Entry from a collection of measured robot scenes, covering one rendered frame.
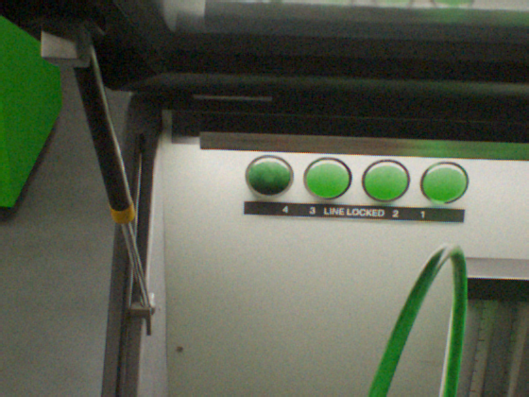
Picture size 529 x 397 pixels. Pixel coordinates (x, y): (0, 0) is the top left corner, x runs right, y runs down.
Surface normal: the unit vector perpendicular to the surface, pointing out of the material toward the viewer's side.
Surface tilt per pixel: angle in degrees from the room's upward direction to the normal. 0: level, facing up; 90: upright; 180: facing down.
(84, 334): 0
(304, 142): 90
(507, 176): 90
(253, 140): 90
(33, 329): 0
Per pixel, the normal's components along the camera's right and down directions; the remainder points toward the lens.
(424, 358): -0.03, 0.50
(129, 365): 0.00, -0.29
